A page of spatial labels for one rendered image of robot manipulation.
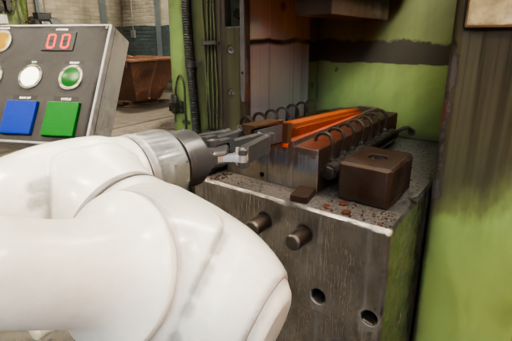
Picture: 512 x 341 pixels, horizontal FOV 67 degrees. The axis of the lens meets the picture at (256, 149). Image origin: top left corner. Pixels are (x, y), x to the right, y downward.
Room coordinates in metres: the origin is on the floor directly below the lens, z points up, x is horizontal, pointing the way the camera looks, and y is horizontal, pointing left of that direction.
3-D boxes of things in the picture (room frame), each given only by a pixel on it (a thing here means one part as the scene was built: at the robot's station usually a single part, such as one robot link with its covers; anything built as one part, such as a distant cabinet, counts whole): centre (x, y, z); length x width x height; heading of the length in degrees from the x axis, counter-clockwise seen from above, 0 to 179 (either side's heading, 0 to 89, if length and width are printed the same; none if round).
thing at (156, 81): (7.38, 2.48, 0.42); 1.89 x 1.20 x 0.85; 56
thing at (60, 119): (0.79, 0.40, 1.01); 0.07 x 0.05 x 0.07; 79
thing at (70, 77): (0.84, 0.40, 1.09); 0.05 x 0.03 x 0.04; 54
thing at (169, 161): (0.43, 0.12, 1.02); 0.09 x 0.06 x 0.09; 54
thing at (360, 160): (0.61, -0.20, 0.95); 0.12 x 0.08 x 0.06; 144
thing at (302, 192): (0.59, -0.08, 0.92); 0.04 x 0.03 x 0.01; 153
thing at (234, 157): (0.48, 0.04, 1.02); 0.05 x 0.05 x 0.02; 49
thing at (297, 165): (0.84, -0.15, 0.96); 0.42 x 0.20 x 0.09; 144
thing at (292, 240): (0.54, -0.07, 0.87); 0.04 x 0.03 x 0.03; 144
